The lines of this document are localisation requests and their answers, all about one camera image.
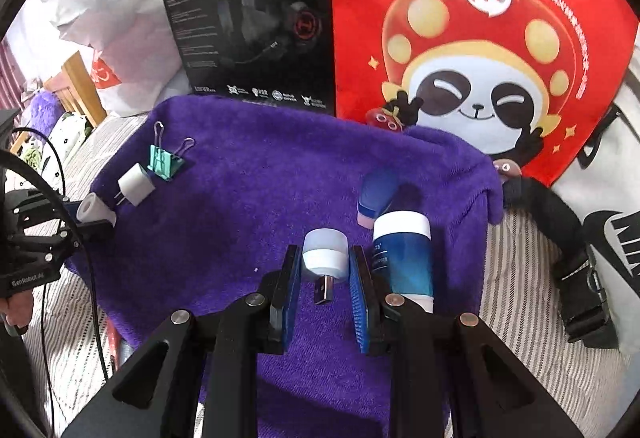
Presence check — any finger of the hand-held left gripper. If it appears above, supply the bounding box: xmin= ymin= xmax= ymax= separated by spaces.
xmin=59 ymin=199 xmax=93 ymax=223
xmin=74 ymin=219 xmax=117 ymax=241

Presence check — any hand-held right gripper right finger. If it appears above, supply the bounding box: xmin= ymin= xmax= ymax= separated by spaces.
xmin=349 ymin=245 xmax=586 ymax=438

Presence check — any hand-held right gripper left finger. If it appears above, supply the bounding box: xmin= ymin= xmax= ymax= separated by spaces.
xmin=60 ymin=245 xmax=304 ymax=438

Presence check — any white tape roll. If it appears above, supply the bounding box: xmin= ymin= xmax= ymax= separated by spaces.
xmin=80 ymin=195 xmax=118 ymax=228

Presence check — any white usb night light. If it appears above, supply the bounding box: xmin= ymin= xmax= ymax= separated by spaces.
xmin=301 ymin=228 xmax=348 ymax=306

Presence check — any white charger plug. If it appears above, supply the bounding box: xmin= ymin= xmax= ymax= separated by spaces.
xmin=116 ymin=162 xmax=157 ymax=209

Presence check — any blue and white bottle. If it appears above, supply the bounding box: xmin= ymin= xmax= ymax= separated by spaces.
xmin=371 ymin=212 xmax=435 ymax=314

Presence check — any green binder clip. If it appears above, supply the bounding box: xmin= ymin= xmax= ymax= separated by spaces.
xmin=146 ymin=121 xmax=197 ymax=181

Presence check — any small blue bottle pink cap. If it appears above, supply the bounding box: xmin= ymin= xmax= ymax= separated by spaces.
xmin=356 ymin=168 xmax=400 ymax=226

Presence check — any pink pen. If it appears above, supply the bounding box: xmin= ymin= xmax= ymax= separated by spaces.
xmin=107 ymin=318 xmax=124 ymax=373

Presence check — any person's left hand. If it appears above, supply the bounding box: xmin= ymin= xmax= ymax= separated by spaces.
xmin=0 ymin=291 xmax=36 ymax=339

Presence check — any white floral cloth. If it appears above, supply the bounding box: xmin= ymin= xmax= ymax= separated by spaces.
xmin=40 ymin=111 xmax=96 ymax=159

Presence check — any purple plush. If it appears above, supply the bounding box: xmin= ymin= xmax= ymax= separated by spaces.
xmin=27 ymin=91 xmax=63 ymax=134

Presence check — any purple towel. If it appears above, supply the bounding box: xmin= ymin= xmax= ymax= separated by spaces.
xmin=65 ymin=94 xmax=503 ymax=438

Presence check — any white plastic shopping bag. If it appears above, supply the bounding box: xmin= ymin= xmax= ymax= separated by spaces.
xmin=30 ymin=0 xmax=193 ymax=116

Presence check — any white waist bag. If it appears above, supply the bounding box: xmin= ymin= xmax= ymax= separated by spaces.
xmin=500 ymin=68 xmax=640 ymax=354

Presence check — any black headphone box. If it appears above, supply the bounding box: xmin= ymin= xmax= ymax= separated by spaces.
xmin=152 ymin=0 xmax=337 ymax=115

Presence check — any red paper bag with panda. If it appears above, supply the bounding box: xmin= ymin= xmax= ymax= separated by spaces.
xmin=327 ymin=0 xmax=640 ymax=189

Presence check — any wooden bed frame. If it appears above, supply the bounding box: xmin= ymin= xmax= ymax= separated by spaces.
xmin=42 ymin=51 xmax=108 ymax=126

